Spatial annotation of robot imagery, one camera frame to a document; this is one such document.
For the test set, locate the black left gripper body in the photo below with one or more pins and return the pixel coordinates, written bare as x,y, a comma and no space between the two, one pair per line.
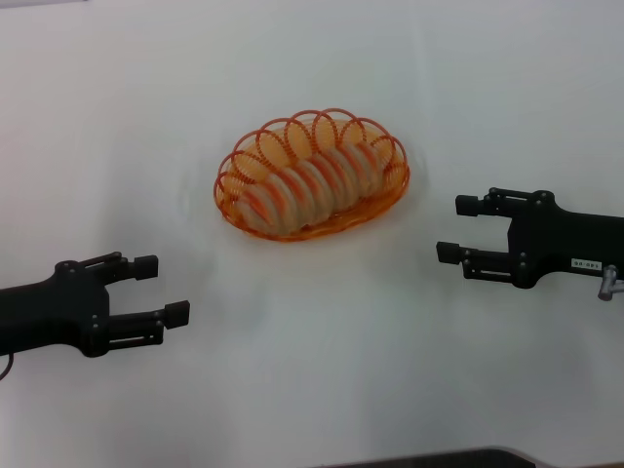
49,317

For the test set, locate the dark rounded robot base edge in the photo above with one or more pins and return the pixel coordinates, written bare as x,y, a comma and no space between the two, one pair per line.
439,458

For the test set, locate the silver plug on right gripper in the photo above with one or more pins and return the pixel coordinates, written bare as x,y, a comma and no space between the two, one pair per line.
608,285

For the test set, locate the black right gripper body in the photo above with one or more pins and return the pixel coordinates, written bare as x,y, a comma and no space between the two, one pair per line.
560,244

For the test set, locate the orange woven plastic basket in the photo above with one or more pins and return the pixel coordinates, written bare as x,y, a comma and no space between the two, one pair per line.
253,166

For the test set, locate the striped toy bread loaf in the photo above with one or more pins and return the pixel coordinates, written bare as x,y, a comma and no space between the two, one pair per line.
317,190

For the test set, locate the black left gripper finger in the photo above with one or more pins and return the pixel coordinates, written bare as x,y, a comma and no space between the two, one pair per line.
146,267
178,314

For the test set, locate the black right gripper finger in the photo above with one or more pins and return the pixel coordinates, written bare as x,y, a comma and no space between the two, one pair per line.
448,252
468,205

